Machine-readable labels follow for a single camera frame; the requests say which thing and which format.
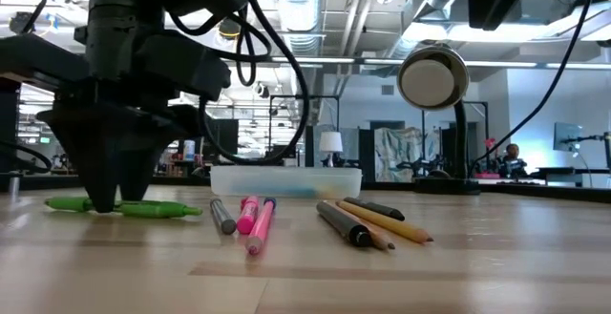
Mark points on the black cabinet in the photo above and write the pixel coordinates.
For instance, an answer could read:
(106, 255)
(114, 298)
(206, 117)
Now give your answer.
(8, 128)

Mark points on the pink pencil with blue cap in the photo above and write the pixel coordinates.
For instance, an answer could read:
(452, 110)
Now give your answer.
(260, 228)

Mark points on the person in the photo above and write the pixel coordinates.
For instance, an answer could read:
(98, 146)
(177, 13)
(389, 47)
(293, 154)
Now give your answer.
(513, 154)

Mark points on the black metal rack frame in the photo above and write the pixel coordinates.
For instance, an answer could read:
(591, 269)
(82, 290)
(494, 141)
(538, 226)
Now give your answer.
(324, 97)

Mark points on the colourful hanging cloth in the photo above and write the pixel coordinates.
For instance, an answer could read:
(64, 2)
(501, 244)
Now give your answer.
(396, 154)

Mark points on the blue pen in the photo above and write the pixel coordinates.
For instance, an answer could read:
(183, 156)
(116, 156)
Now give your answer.
(291, 193)

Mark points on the green exit sign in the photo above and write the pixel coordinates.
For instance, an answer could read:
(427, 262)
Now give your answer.
(45, 140)

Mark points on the yellow pencil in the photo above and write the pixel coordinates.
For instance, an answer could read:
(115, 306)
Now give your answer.
(386, 222)

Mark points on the grey silver marker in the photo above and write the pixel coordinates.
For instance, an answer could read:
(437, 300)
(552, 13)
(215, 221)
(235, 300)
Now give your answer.
(223, 218)

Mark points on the black monitor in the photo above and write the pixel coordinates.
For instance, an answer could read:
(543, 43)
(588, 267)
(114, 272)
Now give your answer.
(226, 137)

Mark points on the pink highlighter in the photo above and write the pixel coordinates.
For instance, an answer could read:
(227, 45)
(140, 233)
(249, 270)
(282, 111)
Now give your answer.
(248, 217)

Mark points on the thick dark grey pen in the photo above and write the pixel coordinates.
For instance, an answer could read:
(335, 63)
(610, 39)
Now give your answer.
(343, 223)

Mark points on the white-shade table lamp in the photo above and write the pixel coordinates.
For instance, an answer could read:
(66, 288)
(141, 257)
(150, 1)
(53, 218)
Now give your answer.
(330, 142)

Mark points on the yellow highlighter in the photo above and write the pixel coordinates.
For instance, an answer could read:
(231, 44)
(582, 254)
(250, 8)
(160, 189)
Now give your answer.
(329, 191)

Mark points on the overhead rig bar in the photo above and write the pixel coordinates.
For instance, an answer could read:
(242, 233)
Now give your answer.
(334, 59)

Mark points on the clear plastic supply box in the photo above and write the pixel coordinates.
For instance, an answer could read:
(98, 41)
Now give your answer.
(286, 180)

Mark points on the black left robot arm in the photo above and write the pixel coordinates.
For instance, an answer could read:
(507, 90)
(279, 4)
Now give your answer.
(124, 18)

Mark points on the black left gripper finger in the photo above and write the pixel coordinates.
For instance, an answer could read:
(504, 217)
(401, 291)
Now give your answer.
(98, 171)
(136, 171)

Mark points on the small grey metal post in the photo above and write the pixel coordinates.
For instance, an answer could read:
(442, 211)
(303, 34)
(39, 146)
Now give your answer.
(14, 185)

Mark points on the black desk lamp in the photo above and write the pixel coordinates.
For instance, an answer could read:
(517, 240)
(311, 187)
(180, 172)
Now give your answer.
(432, 82)

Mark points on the white cylinder container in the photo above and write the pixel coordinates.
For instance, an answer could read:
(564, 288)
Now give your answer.
(189, 151)

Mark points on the thin black pen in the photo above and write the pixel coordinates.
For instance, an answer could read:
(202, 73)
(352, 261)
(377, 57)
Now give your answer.
(377, 207)

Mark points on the monitor on arm mount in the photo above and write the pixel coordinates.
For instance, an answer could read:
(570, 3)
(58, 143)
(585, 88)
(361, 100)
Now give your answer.
(567, 136)

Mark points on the green plastic pen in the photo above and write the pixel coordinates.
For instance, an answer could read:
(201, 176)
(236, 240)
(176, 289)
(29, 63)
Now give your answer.
(157, 210)

